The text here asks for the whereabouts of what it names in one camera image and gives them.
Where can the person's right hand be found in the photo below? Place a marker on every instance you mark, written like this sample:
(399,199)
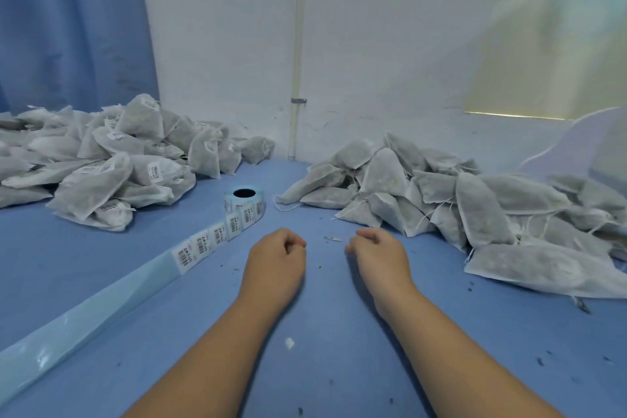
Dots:
(382,266)

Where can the person's left hand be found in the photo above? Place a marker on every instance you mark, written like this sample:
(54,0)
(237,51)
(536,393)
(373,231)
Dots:
(274,271)

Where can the blue label roll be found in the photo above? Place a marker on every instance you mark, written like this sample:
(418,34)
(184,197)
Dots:
(196,246)

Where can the pile of unlabelled herb bags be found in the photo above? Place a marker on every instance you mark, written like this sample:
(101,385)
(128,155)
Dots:
(470,212)

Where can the pile of labelled herb bags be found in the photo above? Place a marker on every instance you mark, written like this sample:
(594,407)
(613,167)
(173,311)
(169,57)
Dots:
(108,163)

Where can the person's right forearm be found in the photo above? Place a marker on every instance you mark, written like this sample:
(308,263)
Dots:
(460,364)

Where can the person's left forearm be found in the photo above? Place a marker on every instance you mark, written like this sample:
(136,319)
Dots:
(211,364)

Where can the small white paper scrap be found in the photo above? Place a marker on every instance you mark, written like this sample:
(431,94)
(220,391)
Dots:
(289,342)

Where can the grey pipe clamp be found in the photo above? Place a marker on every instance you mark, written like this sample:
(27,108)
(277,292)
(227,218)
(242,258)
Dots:
(299,100)

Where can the white curved board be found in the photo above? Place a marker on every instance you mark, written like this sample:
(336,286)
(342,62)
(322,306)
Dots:
(578,148)

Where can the blue curtain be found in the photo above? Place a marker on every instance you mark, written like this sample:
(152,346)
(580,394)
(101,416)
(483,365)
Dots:
(69,21)

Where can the white wall pipe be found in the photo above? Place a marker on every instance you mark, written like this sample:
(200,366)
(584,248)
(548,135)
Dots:
(297,31)

